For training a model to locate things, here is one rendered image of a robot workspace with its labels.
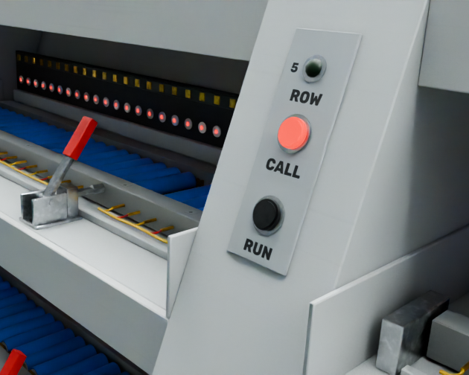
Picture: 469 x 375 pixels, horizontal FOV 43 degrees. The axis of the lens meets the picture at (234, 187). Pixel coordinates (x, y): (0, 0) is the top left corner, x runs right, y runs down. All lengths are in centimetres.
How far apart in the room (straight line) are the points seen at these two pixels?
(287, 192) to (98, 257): 17
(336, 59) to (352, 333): 13
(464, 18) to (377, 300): 14
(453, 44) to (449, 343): 15
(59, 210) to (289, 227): 24
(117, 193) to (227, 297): 21
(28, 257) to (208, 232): 19
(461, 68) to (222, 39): 15
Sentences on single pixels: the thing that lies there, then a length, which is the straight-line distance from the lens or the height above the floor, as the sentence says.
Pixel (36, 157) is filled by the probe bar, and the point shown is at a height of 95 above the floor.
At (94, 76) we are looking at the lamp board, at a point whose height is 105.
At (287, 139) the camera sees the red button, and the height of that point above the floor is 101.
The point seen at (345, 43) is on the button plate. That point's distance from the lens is 30.
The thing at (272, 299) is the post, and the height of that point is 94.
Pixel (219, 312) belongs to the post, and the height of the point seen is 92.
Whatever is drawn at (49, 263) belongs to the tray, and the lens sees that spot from 45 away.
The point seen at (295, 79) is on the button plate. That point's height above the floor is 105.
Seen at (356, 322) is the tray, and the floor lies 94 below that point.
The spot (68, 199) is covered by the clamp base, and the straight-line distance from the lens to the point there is 49.
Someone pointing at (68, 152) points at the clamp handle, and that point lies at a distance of 49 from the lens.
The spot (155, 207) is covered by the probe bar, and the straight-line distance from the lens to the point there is 46.
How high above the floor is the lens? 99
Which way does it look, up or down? 2 degrees down
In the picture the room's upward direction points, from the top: 17 degrees clockwise
